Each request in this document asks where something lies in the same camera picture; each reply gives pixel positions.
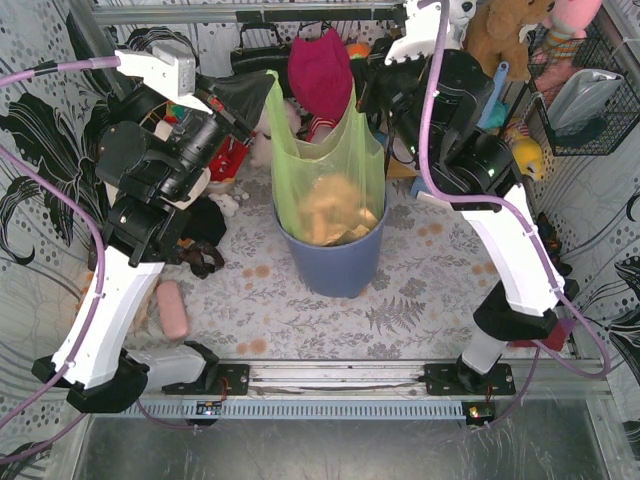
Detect white round plush pink hands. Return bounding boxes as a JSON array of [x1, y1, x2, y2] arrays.
[[306, 116, 339, 144]]

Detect brown teddy bear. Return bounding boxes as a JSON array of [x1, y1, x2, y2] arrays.
[[465, 0, 555, 82]]

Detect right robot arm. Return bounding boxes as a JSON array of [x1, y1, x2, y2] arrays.
[[425, 49, 565, 395]]

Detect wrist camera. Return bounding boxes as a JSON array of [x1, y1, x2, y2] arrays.
[[115, 45, 212, 114], [384, 0, 450, 66]]

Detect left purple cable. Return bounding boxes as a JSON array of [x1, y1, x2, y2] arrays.
[[0, 55, 201, 464]]

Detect orange plush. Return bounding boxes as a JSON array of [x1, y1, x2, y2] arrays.
[[346, 42, 371, 60]]

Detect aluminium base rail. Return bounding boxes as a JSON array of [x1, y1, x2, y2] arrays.
[[102, 359, 611, 422]]

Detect white fluffy plush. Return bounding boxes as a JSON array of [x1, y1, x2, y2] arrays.
[[249, 100, 302, 168]]

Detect brown patterned bag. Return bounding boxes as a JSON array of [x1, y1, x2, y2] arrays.
[[87, 238, 225, 280]]

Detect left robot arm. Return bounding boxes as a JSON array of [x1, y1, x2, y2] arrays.
[[32, 71, 277, 414]]

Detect blue trash bin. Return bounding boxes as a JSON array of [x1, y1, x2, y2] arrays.
[[271, 194, 389, 298]]

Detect pink plush doll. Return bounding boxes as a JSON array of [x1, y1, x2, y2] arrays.
[[541, 0, 602, 55]]

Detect purple orange sock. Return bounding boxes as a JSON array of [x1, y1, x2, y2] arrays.
[[509, 318, 576, 352]]

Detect black cloth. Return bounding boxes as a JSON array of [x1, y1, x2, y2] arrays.
[[181, 197, 227, 246]]

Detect silver pouch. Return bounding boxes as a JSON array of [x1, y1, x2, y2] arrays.
[[547, 69, 624, 130]]

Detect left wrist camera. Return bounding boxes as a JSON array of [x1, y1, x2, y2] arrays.
[[115, 45, 212, 114]]

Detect white grey dog plush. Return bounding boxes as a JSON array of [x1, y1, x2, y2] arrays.
[[446, 0, 477, 49]]

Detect small white cloud plush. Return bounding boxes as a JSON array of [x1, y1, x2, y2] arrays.
[[207, 187, 251, 218]]

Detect yellow duck plush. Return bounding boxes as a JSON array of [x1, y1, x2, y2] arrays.
[[505, 121, 544, 181]]

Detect black handbag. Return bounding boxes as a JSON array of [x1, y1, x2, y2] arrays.
[[230, 22, 291, 80]]

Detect red cloth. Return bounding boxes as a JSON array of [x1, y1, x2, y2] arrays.
[[209, 136, 249, 182]]

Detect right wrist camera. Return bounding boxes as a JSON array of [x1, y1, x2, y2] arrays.
[[384, 0, 450, 66]]

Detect pink foam roll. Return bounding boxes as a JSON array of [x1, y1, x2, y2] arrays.
[[156, 281, 189, 340]]

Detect magenta hanging cloth bag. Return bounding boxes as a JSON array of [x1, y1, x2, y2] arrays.
[[288, 27, 353, 121]]

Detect cream canvas tote bag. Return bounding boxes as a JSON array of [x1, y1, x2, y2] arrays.
[[153, 120, 211, 210]]

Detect green trash bag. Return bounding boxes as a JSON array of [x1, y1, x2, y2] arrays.
[[265, 82, 385, 240]]

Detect black wire basket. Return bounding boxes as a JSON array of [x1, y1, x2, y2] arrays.
[[529, 24, 639, 157]]

